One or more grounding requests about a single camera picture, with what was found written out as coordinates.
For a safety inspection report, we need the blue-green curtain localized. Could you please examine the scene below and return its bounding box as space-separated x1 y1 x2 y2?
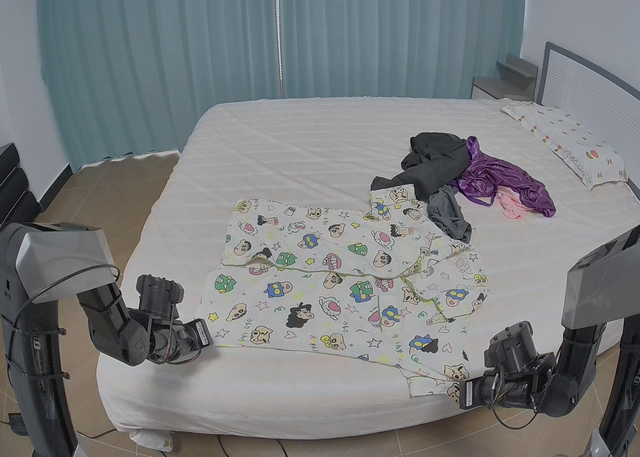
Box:
277 0 529 99
37 0 286 171

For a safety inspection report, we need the black cable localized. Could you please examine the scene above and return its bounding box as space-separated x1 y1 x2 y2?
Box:
27 264 122 307
70 426 120 442

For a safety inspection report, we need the pink garment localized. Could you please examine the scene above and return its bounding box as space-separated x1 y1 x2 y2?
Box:
497 192 526 220

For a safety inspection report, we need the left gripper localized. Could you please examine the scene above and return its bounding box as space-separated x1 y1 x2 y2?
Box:
151 318 215 364

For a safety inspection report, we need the bed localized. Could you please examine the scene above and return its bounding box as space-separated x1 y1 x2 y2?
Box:
94 41 640 451

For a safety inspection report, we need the white printed pillow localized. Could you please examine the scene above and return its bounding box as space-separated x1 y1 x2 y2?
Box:
499 101 629 191
130 427 175 450

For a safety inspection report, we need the white printed pyjama top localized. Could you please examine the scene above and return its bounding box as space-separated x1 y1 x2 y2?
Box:
196 184 490 404

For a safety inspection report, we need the purple garment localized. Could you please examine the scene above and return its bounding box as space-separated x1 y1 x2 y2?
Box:
449 136 558 219

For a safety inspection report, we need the grey garment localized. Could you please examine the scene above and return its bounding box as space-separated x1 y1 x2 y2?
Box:
426 184 474 245

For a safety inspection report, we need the black garment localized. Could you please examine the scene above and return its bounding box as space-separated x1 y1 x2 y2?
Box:
369 131 474 201

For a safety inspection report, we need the grey bedside table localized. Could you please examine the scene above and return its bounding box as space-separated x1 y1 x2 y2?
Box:
472 52 539 102

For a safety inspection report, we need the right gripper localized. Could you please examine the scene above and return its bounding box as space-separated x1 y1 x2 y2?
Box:
457 375 507 412

